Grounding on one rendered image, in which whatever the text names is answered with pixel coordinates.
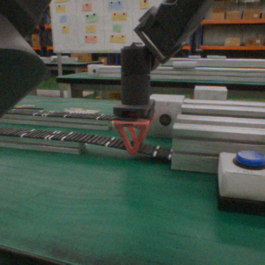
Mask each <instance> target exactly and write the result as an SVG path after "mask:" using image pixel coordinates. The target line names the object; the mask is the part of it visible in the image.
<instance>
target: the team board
mask: <svg viewBox="0 0 265 265"><path fill-rule="evenodd" d="M162 1H163V0H52V1H51V3H50V16H51V29H52V36H53V38H52V42H53V53H57V62H58V70H59V76H62V61H61V55H62V54H61V53H120V52H121V49H123V46H130V45H131V44H132V42H139V43H143V41H141V39H140V38H139V37H138V35H136V32H135V31H134V29H135V28H136V26H137V25H138V24H139V23H140V22H139V21H138V20H139V19H140V18H141V17H142V16H143V14H144V13H145V12H146V11H148V9H150V8H151V7H152V6H156V7H159V5H160V3H161V2H162ZM143 45H145V44H144V43H143ZM59 90H60V97H61V98H64V89H63V83H59Z"/></svg>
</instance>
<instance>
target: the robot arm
mask: <svg viewBox="0 0 265 265"><path fill-rule="evenodd" d="M51 1H52V0H0V119H1V118H2V117H3V116H4V115H5V114H6V113H7V112H8V111H9V110H10V109H11V108H13V107H14V106H15V105H16V104H17V103H19V101H21V100H22V99H23V98H25V97H26V95H27V94H28V93H30V92H31V91H33V90H34V89H35V88H36V87H37V86H38V85H39V84H40V83H41V82H42V81H44V80H46V79H47V78H48V73H49V70H48V68H47V66H46V64H45V63H44V62H43V61H42V59H41V58H40V57H39V56H38V54H37V53H36V52H35V51H34V50H33V49H32V48H31V46H30V45H29V44H28V43H27V42H26V40H25V39H24V38H26V36H28V35H29V34H30V33H31V32H32V31H33V30H34V29H35V28H37V26H38V25H39V24H40V23H41V20H42V17H43V14H44V11H45V10H46V8H47V7H48V6H49V4H50V3H51ZM213 2H214V0H163V1H162V2H161V3H160V5H159V7H156V6H152V7H151V8H150V9H148V11H146V12H145V13H144V14H143V16H142V17H141V18H140V19H139V20H138V21H139V22H140V23H139V24H138V25H137V26H136V28H135V29H134V31H135V32H136V35H138V37H139V38H140V39H141V41H143V43H144V44H145V45H143V43H139V42H132V44H131V45H130V46H123V49H121V102H119V103H118V104H116V105H115V106H113V114H114V116H113V125H114V127H115V128H116V129H117V131H118V133H119V135H120V136H121V140H122V142H123V143H124V145H125V147H126V149H127V151H128V154H132V155H136V152H137V150H138V148H139V146H140V143H143V141H144V138H145V136H146V134H147V131H148V129H149V128H150V125H151V122H152V120H153V118H154V115H155V112H156V110H155V109H154V106H155V99H150V72H152V71H154V70H156V69H157V68H158V66H159V64H160V63H161V64H165V63H166V62H168V61H169V60H170V59H171V58H172V57H173V56H174V55H175V54H176V53H177V52H179V51H180V50H181V49H182V48H183V47H184V46H185V45H186V44H187V42H186V40H187V39H188V37H189V36H190V35H191V34H192V33H194V32H195V31H196V29H197V26H198V25H199V24H200V23H201V22H202V21H203V18H204V16H205V15H206V12H207V10H208V9H209V7H210V6H211V5H212V3H213ZM138 119H146V120H138ZM123 127H127V128H128V129H129V132H130V134H131V138H132V140H133V142H135V141H136V142H135V144H134V147H131V144H130V142H129V141H128V138H127V135H126V133H125V131H124V129H123ZM134 128H136V129H139V130H140V131H139V133H138V136H137V137H136V132H135V129H134Z"/></svg>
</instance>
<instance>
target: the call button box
mask: <svg viewBox="0 0 265 265"><path fill-rule="evenodd" d="M235 158H236V154H230V153H220V155H219V162H218V171H217V172H218V175H217V177H216V193H217V201H218V209H219V210H220V211H227V212H240V213H244V214H253V215H261V216H265V164H264V165H262V166H246V165H243V164H240V163H238V162H237V161H236V159H235Z"/></svg>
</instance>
